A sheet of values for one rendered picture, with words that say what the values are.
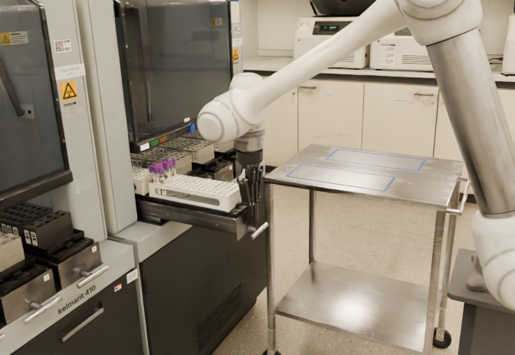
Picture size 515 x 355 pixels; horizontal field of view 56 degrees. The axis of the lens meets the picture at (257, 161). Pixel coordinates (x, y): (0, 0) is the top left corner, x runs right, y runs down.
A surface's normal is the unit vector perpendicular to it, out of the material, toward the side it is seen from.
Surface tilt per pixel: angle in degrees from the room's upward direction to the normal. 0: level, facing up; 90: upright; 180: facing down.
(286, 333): 0
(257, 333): 0
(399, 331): 0
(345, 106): 90
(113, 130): 90
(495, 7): 90
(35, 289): 90
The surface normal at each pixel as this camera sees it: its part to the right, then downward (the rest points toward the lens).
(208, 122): -0.48, 0.37
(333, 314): -0.03, -0.95
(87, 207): 0.89, 0.12
